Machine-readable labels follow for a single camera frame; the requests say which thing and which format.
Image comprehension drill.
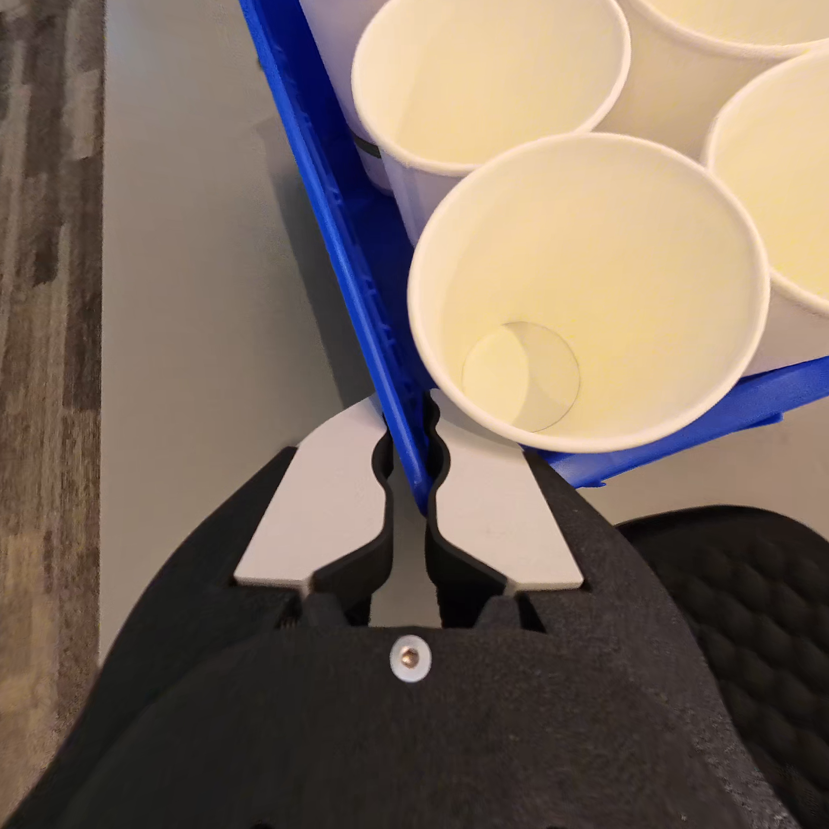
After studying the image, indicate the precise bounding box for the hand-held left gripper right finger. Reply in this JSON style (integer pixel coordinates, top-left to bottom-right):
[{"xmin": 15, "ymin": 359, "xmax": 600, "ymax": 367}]
[{"xmin": 421, "ymin": 396, "xmax": 586, "ymax": 630}]

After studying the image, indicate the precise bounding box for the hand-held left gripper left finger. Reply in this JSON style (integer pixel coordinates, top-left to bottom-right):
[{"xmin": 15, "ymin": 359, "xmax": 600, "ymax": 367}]
[{"xmin": 233, "ymin": 396, "xmax": 395, "ymax": 630}]

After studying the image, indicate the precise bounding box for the blue plastic bin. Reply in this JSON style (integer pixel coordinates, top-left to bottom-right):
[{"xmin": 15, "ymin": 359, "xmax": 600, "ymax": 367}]
[{"xmin": 237, "ymin": 0, "xmax": 829, "ymax": 512}]

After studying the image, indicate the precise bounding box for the black textured pad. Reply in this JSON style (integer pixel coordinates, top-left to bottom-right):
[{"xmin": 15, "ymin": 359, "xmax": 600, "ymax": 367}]
[{"xmin": 615, "ymin": 505, "xmax": 829, "ymax": 829}]

